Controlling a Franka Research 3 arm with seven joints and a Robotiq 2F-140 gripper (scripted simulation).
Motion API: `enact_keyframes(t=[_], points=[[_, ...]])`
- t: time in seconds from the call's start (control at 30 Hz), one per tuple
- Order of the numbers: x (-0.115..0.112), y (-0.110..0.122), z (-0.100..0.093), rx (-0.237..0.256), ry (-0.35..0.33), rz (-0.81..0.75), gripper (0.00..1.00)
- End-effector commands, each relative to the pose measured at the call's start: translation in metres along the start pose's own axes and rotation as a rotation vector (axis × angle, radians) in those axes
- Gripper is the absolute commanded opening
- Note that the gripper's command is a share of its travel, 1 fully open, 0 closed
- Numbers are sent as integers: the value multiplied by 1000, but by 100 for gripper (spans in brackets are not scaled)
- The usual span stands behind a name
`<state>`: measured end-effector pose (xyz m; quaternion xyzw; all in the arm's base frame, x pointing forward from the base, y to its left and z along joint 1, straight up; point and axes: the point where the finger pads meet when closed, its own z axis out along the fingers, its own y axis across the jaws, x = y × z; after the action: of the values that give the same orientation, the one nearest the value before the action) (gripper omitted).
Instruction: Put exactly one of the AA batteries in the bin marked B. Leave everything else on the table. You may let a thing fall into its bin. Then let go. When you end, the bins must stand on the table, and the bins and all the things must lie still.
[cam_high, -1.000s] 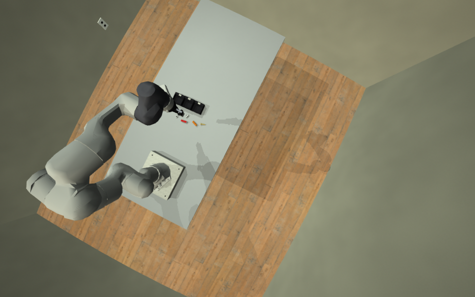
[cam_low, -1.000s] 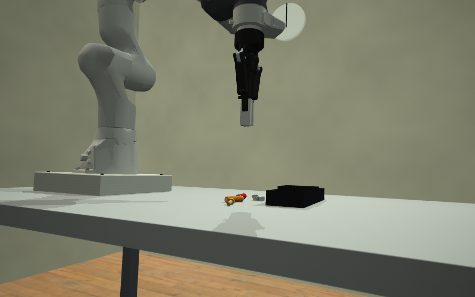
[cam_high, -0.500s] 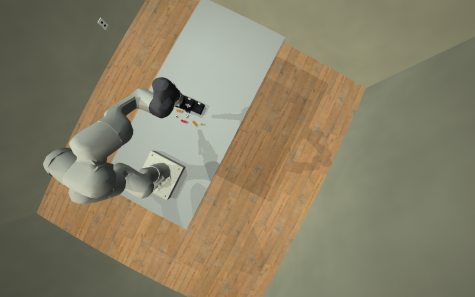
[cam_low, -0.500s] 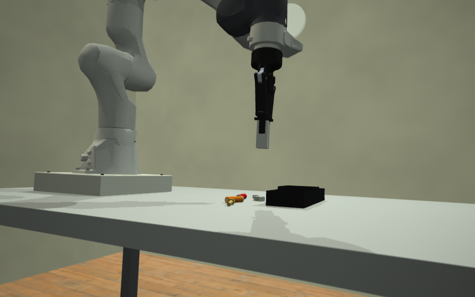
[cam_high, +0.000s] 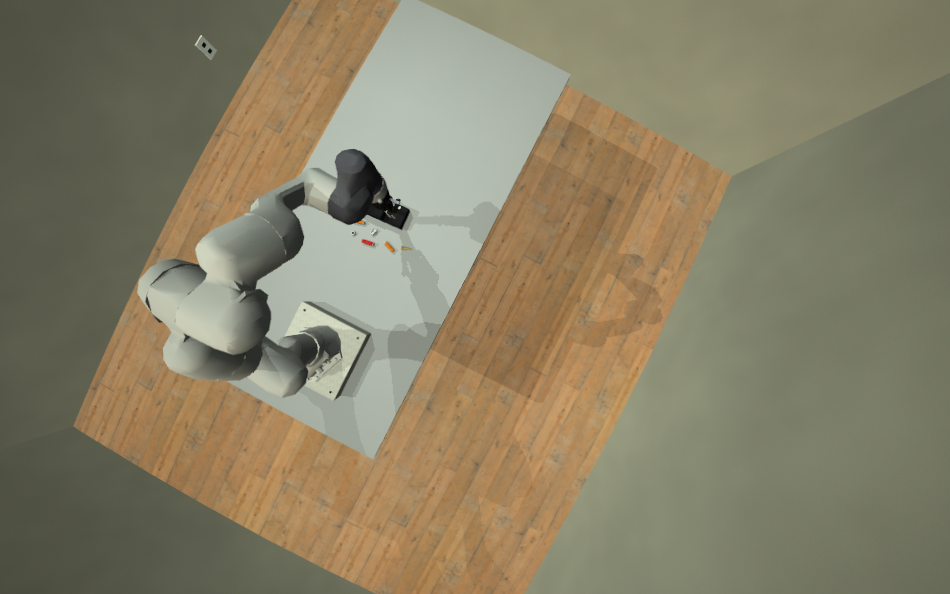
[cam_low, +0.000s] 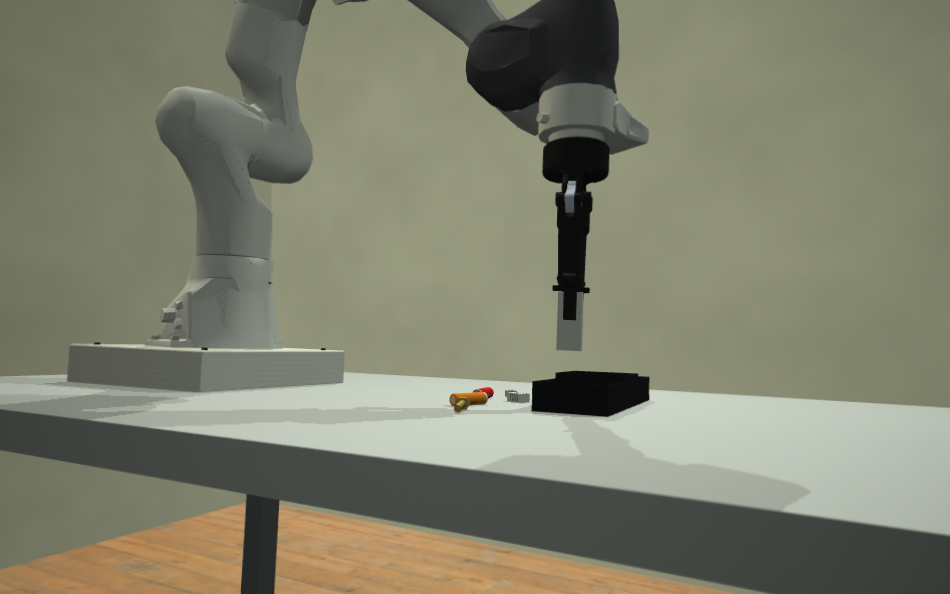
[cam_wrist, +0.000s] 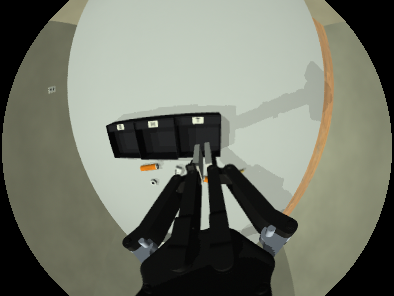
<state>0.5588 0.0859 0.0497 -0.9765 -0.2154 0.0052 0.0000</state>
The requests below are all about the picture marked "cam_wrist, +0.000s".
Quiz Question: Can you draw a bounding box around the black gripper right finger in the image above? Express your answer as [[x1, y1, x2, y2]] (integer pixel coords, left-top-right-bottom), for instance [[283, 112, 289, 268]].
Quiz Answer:
[[204, 142, 298, 272]]

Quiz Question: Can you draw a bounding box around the black open-top bin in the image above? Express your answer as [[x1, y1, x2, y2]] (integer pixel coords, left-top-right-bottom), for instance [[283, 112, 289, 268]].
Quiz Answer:
[[106, 112, 221, 160]]

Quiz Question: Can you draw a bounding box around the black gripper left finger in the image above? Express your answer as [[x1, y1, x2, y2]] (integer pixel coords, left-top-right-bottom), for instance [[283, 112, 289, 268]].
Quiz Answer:
[[122, 144, 203, 272]]

